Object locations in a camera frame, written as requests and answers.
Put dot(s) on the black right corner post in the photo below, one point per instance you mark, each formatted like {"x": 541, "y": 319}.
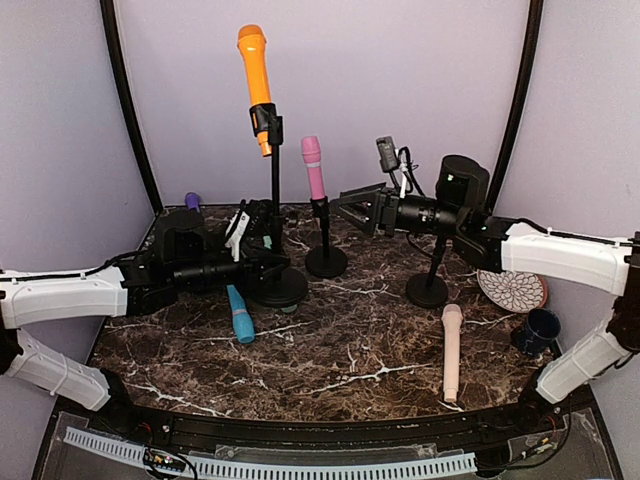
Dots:
{"x": 529, "y": 47}

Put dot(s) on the dark blue mug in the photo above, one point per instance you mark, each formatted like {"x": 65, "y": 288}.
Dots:
{"x": 540, "y": 329}

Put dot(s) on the black aluminium rail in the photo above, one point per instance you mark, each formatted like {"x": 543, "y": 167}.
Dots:
{"x": 476, "y": 430}

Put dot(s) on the black stand with orange microphone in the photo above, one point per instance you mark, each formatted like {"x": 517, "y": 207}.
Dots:
{"x": 288, "y": 286}

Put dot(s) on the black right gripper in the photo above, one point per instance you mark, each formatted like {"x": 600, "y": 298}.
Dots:
{"x": 386, "y": 204}

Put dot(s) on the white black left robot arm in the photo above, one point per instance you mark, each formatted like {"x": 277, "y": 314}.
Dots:
{"x": 183, "y": 256}

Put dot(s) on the beige toy microphone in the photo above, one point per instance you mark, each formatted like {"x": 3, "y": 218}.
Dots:
{"x": 452, "y": 318}

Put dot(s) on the black stand for beige microphone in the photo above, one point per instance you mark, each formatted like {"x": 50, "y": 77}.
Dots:
{"x": 429, "y": 290}

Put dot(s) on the black stand with pink microphone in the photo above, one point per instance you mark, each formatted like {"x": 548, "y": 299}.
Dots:
{"x": 325, "y": 261}

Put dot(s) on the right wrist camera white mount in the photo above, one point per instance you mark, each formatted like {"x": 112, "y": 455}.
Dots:
{"x": 398, "y": 164}

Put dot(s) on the orange toy microphone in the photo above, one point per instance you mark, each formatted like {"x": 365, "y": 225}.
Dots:
{"x": 252, "y": 46}

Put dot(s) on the black corner post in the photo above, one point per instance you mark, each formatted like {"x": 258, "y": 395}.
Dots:
{"x": 529, "y": 47}
{"x": 121, "y": 80}

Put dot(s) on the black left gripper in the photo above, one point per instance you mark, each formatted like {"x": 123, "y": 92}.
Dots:
{"x": 249, "y": 271}

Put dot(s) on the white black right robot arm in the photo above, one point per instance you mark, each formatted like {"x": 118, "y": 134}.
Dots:
{"x": 500, "y": 244}

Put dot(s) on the black left corner post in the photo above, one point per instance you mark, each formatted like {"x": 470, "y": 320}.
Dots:
{"x": 121, "y": 80}

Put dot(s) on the purple toy microphone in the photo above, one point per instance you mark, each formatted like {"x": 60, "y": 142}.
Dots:
{"x": 193, "y": 201}

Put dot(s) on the white slotted cable duct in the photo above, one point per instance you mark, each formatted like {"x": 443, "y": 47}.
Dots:
{"x": 234, "y": 462}

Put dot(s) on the white floral plate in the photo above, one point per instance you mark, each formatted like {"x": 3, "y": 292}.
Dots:
{"x": 513, "y": 291}

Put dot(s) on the pink toy microphone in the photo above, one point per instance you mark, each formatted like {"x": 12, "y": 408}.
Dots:
{"x": 312, "y": 155}

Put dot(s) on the blue toy microphone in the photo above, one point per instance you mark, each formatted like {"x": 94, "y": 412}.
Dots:
{"x": 242, "y": 322}

